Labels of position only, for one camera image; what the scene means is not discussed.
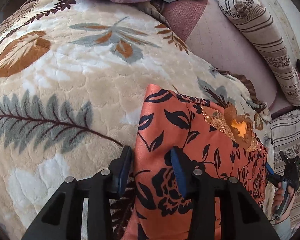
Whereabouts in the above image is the cream leaf-pattern fleece blanket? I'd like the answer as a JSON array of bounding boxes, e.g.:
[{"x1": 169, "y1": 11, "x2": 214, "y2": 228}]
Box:
[{"x1": 0, "y1": 0, "x2": 273, "y2": 239}]

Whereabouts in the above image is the person's right hand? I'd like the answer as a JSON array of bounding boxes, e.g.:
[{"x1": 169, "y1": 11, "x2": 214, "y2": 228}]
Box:
[{"x1": 271, "y1": 183, "x2": 295, "y2": 224}]

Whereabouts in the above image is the pink mattress sheet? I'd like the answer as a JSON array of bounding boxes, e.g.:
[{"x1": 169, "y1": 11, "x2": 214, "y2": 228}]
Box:
[{"x1": 161, "y1": 0, "x2": 293, "y2": 118}]

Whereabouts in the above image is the orange floral blouse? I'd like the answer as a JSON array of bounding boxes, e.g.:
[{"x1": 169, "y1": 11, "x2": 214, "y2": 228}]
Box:
[{"x1": 123, "y1": 84, "x2": 268, "y2": 239}]

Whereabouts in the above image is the striped floral bedding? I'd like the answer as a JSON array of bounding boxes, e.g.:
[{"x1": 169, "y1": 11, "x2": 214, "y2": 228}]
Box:
[{"x1": 270, "y1": 109, "x2": 300, "y2": 232}]

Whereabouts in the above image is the striped floral bolster pillow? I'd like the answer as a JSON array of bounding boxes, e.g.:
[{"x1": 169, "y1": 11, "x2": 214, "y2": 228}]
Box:
[{"x1": 217, "y1": 0, "x2": 300, "y2": 106}]

